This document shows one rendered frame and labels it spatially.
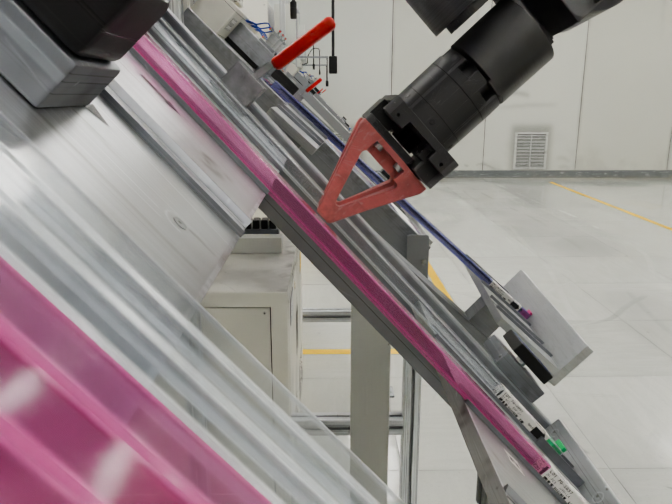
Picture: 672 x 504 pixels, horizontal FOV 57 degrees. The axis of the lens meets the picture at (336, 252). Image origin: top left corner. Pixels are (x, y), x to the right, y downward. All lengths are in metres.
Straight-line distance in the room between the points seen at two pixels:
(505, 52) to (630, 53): 8.37
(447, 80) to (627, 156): 8.46
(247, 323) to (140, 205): 1.24
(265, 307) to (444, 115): 1.02
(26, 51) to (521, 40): 0.34
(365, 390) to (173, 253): 0.79
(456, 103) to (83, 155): 0.31
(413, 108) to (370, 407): 0.60
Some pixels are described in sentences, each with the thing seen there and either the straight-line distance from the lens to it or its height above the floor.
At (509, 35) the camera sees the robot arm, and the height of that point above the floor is 1.09.
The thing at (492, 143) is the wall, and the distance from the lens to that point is 8.27.
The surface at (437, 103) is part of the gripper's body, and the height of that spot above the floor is 1.04.
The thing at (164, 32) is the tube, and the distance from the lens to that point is 0.48.
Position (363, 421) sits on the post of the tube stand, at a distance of 0.98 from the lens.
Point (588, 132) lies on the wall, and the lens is 8.65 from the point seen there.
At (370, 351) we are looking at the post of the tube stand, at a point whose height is 0.68.
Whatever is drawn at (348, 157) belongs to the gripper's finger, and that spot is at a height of 1.00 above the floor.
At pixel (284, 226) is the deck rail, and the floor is 0.93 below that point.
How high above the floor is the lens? 1.05
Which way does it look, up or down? 14 degrees down
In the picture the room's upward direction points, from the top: straight up
